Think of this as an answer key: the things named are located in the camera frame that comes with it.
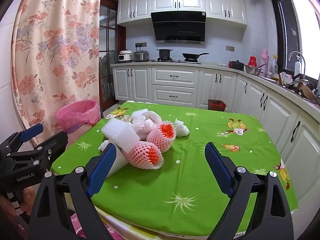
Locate steel pan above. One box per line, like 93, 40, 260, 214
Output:
285, 79, 314, 92

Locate white rice cooker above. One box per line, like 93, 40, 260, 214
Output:
118, 50, 133, 63

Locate black casserole pot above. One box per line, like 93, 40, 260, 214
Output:
229, 60, 245, 70

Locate dark framed window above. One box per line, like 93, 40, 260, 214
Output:
271, 0, 320, 80

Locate white cabinet drawer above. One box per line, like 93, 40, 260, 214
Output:
152, 66, 199, 85
152, 85, 198, 105

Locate white plastic wrap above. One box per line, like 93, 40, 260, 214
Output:
130, 111, 163, 140

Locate black frying pan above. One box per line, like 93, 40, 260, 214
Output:
182, 52, 210, 62

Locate white foam sheet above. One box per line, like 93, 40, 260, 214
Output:
101, 118, 141, 153

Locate white soap bottle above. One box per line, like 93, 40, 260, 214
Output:
294, 56, 301, 78

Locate chrome faucet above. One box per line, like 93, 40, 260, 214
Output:
288, 51, 307, 80

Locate floral curtain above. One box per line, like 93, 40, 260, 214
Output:
11, 0, 103, 145

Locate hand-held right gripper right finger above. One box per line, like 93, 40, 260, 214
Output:
204, 142, 294, 240

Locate person's left hand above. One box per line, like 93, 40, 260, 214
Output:
0, 187, 36, 218

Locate black range hood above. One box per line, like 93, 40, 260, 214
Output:
151, 11, 207, 43

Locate pink foam fruit net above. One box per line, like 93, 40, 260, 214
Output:
146, 121, 177, 153
124, 141, 164, 169

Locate white lower kitchen cabinets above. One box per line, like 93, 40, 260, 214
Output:
111, 64, 320, 218

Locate wooden glass door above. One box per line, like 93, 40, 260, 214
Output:
99, 0, 127, 109

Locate steel bowl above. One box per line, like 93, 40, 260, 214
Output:
244, 64, 262, 75

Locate white crumpled tissue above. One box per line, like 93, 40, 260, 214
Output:
175, 120, 190, 137

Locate red floor bin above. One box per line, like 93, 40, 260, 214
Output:
208, 99, 226, 111

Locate pink thermos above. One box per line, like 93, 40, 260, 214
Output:
260, 49, 269, 77

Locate green printed tablecloth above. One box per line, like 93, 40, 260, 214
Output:
50, 101, 298, 234

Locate white foam block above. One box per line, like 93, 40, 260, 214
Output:
131, 108, 150, 120

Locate gas stove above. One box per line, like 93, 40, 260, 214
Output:
157, 58, 202, 64

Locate silver rice cooker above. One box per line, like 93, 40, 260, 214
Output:
132, 50, 150, 62

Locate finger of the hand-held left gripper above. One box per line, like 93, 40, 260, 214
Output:
7, 131, 69, 166
0, 124, 44, 153

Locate small crumpled white paper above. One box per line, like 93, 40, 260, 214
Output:
98, 140, 110, 153

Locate bin with pink bag liner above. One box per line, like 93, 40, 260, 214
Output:
56, 99, 100, 150

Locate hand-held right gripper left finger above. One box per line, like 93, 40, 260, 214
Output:
28, 144, 118, 240

